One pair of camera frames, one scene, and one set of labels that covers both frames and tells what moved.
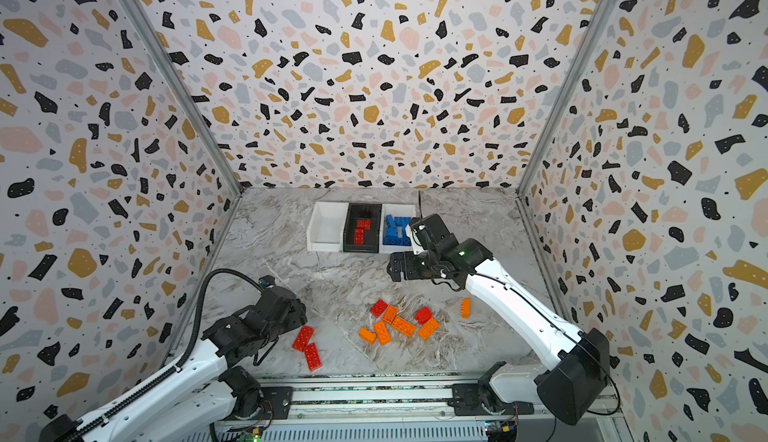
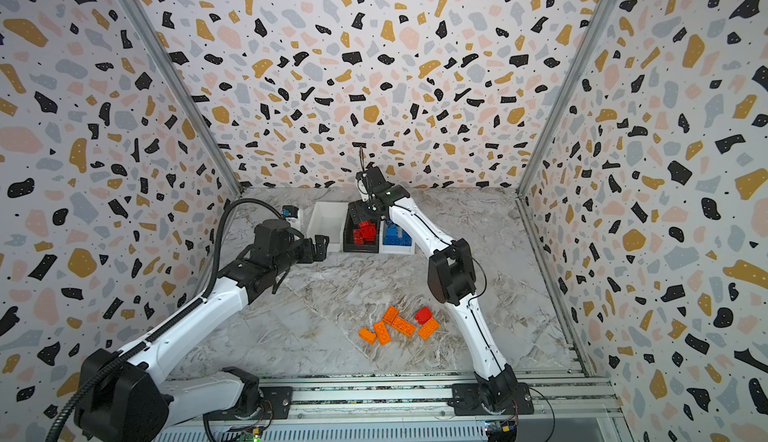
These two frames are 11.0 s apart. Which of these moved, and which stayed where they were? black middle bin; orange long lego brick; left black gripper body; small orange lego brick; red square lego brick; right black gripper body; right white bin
Moved: red square lego brick; right black gripper body; left black gripper body
Stayed: orange long lego brick; small orange lego brick; right white bin; black middle bin
